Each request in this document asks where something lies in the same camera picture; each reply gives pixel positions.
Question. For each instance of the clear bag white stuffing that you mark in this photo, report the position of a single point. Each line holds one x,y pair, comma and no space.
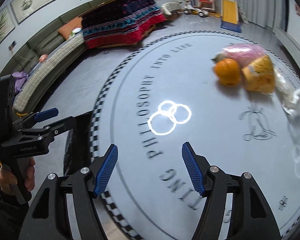
290,96

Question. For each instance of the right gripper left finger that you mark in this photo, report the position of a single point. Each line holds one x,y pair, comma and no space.
48,215

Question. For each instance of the white woven basket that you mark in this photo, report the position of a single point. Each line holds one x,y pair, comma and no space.
168,8

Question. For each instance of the green snack wrapper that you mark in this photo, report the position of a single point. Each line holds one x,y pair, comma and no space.
218,57

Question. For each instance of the person's left hand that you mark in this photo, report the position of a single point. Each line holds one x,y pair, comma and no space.
7,179

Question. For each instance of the orange cushion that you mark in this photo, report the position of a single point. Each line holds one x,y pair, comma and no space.
67,29

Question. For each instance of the table with patterned quilt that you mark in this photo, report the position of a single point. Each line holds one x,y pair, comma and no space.
120,22

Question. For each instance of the white toy ride-on car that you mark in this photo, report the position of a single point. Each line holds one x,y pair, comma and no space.
189,9

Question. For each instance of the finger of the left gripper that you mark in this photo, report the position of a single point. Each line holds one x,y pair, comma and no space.
45,115

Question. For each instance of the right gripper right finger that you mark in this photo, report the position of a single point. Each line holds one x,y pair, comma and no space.
250,214

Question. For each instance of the pink foam net bag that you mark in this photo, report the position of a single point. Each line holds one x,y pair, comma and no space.
243,53

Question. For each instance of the yellow paper cup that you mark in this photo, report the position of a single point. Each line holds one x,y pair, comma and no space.
259,75

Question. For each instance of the children's yellow slide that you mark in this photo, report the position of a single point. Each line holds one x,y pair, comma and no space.
232,16

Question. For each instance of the orange fruit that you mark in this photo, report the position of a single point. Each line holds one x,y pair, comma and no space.
228,72

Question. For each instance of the green sofa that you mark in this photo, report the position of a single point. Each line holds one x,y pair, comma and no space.
44,41

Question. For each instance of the purple cloth on sofa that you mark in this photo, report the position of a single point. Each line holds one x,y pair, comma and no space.
20,80

